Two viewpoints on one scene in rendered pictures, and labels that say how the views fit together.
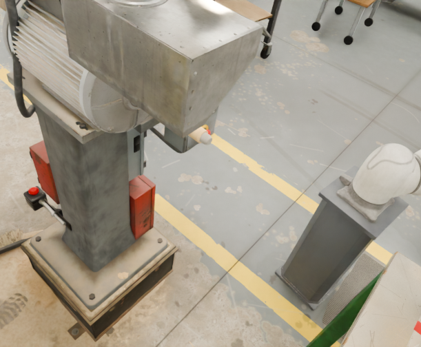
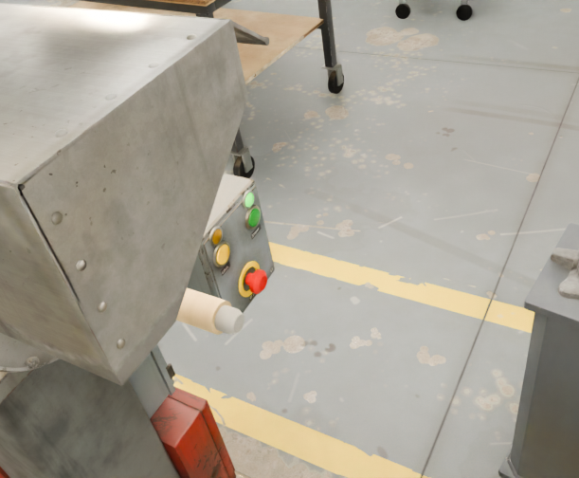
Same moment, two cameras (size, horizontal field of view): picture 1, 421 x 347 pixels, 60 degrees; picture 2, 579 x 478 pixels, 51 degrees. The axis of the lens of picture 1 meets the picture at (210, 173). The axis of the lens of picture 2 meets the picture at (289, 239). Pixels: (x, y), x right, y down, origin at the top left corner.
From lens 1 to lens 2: 26 cm
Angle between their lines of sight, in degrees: 7
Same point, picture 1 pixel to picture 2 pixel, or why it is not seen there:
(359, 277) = not seen: outside the picture
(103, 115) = not seen: outside the picture
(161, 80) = not seen: outside the picture
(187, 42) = (10, 137)
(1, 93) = not seen: outside the picture
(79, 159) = (17, 429)
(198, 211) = (315, 404)
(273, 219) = (456, 368)
